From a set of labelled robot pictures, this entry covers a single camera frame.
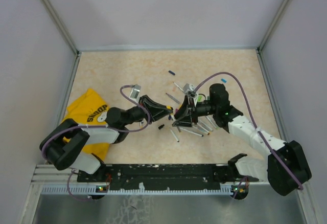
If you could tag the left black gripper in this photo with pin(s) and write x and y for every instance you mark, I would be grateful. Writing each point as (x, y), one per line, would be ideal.
(147, 103)

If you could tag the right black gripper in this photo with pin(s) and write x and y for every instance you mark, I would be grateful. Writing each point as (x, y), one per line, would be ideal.
(191, 117)

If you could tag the yellow cap white marker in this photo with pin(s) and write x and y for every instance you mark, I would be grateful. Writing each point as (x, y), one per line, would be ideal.
(207, 126)

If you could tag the blue cap long marker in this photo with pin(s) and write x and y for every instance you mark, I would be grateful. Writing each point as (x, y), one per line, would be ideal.
(179, 87)

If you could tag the green end marker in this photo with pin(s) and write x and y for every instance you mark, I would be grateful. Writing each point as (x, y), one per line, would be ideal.
(211, 122)

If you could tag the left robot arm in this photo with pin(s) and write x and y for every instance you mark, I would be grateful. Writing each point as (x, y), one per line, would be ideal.
(63, 146)

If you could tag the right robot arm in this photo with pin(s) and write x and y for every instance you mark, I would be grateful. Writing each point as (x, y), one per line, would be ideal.
(283, 164)

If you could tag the yellow snoopy t-shirt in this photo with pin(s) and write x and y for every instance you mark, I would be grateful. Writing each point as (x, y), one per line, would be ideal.
(90, 108)

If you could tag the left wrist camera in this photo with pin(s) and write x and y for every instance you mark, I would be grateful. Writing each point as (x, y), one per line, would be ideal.
(135, 91)

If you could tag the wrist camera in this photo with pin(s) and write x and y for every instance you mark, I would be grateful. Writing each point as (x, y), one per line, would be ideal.
(135, 91)
(188, 89)

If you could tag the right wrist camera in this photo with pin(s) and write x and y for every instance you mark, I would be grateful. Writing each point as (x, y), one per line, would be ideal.
(188, 89)

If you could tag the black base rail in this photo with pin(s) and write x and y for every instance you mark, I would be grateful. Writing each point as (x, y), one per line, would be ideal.
(162, 176)

